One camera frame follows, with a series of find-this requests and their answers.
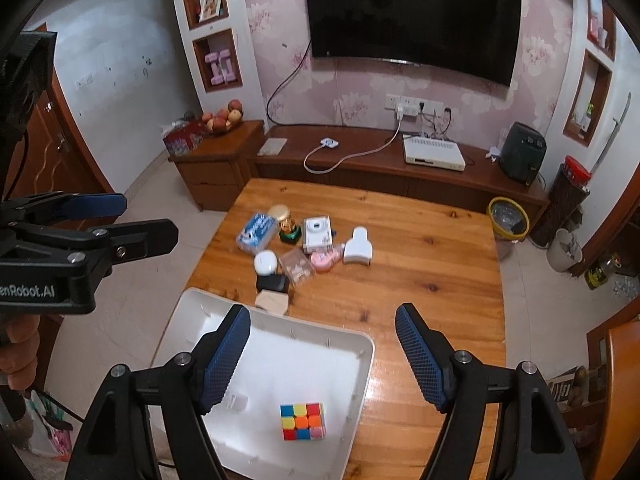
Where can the pink dumbbell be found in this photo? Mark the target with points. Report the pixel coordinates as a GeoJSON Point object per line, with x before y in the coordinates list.
{"type": "Point", "coordinates": [214, 67]}
{"type": "Point", "coordinates": [229, 65]}

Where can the white wall switch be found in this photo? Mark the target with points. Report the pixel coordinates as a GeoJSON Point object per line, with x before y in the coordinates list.
{"type": "Point", "coordinates": [85, 80]}

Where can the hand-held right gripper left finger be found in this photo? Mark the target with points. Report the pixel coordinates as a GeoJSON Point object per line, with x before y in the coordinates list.
{"type": "Point", "coordinates": [225, 360]}

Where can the grey flat pad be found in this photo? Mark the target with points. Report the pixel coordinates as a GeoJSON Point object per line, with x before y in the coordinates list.
{"type": "Point", "coordinates": [272, 146]}

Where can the green bottle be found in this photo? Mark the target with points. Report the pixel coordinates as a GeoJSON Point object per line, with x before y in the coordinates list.
{"type": "Point", "coordinates": [600, 272]}

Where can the small white camera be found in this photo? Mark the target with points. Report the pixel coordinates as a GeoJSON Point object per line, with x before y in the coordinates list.
{"type": "Point", "coordinates": [317, 235]}

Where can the clear plastic box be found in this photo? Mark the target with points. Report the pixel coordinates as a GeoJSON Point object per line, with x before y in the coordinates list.
{"type": "Point", "coordinates": [297, 269]}

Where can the white bucket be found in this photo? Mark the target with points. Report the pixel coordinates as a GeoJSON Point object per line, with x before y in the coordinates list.
{"type": "Point", "coordinates": [564, 252]}

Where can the gold lid small bottle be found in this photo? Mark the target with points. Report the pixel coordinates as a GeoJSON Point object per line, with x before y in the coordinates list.
{"type": "Point", "coordinates": [287, 227]}

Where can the white round case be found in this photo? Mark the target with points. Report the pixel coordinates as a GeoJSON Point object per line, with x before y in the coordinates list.
{"type": "Point", "coordinates": [266, 263]}

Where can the white set-top box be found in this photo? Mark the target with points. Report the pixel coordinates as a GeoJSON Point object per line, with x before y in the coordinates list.
{"type": "Point", "coordinates": [432, 152]}

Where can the small black box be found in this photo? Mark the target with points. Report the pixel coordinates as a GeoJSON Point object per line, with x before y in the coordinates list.
{"type": "Point", "coordinates": [272, 283]}

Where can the colourful puzzle cube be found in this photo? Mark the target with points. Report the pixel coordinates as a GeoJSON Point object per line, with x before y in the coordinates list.
{"type": "Point", "coordinates": [302, 422]}

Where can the wooden side cabinet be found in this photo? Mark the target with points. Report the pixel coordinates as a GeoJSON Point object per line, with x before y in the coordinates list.
{"type": "Point", "coordinates": [220, 170]}

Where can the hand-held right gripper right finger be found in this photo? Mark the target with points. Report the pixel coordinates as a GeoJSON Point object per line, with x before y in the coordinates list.
{"type": "Point", "coordinates": [420, 360]}

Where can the black air fryer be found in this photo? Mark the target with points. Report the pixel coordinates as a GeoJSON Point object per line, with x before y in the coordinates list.
{"type": "Point", "coordinates": [522, 152]}

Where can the long wooden television cabinet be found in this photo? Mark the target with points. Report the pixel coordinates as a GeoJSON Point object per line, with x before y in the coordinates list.
{"type": "Point", "coordinates": [380, 165]}

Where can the white plastic tray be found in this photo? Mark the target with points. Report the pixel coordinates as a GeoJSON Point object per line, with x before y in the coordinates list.
{"type": "Point", "coordinates": [280, 360]}

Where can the yellow rim trash bin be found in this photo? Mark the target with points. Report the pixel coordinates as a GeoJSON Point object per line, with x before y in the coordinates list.
{"type": "Point", "coordinates": [507, 220]}

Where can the white plastic dispenser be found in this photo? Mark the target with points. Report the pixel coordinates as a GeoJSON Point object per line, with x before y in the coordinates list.
{"type": "Point", "coordinates": [358, 247]}

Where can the plastic bag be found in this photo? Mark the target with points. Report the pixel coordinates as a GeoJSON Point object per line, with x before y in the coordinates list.
{"type": "Point", "coordinates": [52, 430]}

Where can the patterned tissue box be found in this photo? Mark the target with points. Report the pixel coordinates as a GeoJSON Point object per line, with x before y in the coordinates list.
{"type": "Point", "coordinates": [182, 139]}

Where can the black wall television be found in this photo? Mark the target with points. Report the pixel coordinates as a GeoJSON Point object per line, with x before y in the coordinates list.
{"type": "Point", "coordinates": [410, 10]}

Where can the wooden door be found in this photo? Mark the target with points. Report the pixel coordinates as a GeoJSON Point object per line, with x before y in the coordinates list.
{"type": "Point", "coordinates": [55, 160]}

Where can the long sheathed sword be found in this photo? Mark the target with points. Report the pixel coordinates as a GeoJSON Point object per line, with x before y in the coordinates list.
{"type": "Point", "coordinates": [612, 132]}

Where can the fruit bowl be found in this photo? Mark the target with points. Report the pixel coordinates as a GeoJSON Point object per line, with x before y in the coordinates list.
{"type": "Point", "coordinates": [222, 119]}

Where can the blue tissue pack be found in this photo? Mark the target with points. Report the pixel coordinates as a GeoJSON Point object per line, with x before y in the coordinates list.
{"type": "Point", "coordinates": [256, 232]}

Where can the white wall socket strip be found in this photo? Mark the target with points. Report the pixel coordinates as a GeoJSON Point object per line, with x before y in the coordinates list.
{"type": "Point", "coordinates": [410, 102]}

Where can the wooden framed wall shelf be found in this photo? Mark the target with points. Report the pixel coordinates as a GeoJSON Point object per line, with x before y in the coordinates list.
{"type": "Point", "coordinates": [607, 85]}

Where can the white wall niche shelf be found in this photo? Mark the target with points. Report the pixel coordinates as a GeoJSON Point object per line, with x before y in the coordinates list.
{"type": "Point", "coordinates": [250, 60]}

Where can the pink tape dispenser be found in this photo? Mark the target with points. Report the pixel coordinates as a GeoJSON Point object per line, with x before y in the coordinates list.
{"type": "Point", "coordinates": [325, 261]}

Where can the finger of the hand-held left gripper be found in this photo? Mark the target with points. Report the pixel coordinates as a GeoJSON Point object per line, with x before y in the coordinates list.
{"type": "Point", "coordinates": [95, 205]}
{"type": "Point", "coordinates": [135, 237]}

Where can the person's left hand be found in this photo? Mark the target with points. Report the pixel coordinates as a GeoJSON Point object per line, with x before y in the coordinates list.
{"type": "Point", "coordinates": [20, 350]}

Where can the wooden block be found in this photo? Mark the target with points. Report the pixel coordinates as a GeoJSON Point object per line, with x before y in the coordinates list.
{"type": "Point", "coordinates": [272, 302]}

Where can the picture frame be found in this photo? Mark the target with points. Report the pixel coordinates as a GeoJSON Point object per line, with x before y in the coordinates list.
{"type": "Point", "coordinates": [211, 5]}

